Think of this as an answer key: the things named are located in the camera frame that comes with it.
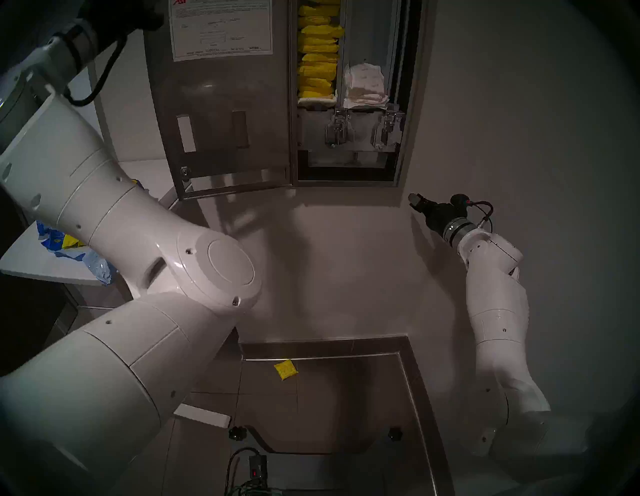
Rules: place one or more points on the dark cabinet with steel edge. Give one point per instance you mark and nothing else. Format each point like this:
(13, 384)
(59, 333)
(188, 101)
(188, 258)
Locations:
(25, 325)

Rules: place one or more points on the steel wall dispenser cabinet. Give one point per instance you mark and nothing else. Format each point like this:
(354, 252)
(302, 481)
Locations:
(315, 145)

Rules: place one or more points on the silver door lock knob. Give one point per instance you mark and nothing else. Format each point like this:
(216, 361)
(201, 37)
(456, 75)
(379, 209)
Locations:
(185, 173)

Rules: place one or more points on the white printed instruction sheet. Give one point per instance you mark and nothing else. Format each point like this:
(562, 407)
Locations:
(220, 27)

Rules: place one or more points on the chrome dispenser lever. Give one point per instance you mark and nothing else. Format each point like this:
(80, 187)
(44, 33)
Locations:
(387, 131)
(340, 130)

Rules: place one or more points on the white overbed table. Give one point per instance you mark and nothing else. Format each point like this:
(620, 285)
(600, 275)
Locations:
(30, 260)

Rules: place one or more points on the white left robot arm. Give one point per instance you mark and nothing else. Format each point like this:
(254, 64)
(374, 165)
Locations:
(125, 225)

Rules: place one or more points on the black power box red switch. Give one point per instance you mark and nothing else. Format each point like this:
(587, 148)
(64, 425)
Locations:
(258, 467)

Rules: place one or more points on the black star knob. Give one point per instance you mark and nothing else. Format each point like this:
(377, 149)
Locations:
(238, 433)
(395, 433)

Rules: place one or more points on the torn blue pad package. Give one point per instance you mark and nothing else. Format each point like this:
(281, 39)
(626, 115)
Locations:
(95, 265)

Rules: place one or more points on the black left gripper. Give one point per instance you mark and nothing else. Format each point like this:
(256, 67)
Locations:
(125, 15)

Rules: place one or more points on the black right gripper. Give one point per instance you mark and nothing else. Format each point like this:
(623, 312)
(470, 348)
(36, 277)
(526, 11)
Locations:
(441, 216)

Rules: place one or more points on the grey robot base platform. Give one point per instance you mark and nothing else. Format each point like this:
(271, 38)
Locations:
(325, 475)

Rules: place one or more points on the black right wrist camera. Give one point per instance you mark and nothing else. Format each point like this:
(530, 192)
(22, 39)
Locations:
(459, 201)

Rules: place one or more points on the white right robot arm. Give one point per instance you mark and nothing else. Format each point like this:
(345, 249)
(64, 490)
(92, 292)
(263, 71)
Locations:
(497, 310)

